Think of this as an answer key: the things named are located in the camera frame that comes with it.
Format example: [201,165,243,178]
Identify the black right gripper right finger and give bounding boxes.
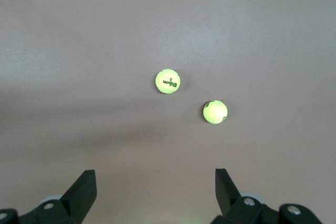
[212,167,322,224]

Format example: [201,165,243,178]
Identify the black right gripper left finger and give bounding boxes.
[0,169,97,224]

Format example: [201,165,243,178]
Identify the yellow tennis ball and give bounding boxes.
[154,68,182,95]
[202,100,229,125]

